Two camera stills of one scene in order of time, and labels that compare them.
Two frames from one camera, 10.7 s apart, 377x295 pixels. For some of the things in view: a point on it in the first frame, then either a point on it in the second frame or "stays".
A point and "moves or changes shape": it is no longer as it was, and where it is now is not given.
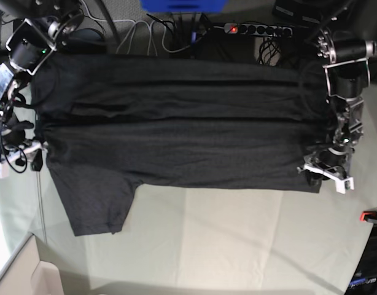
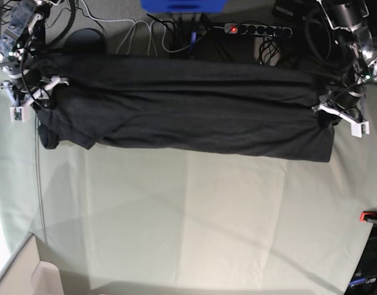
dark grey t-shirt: (110, 123) moves or changes shape
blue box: (184, 6) stays
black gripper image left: (16, 137) -> (34, 86)
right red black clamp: (374, 217) stays
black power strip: (258, 29) stays
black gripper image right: (333, 160) -> (334, 102)
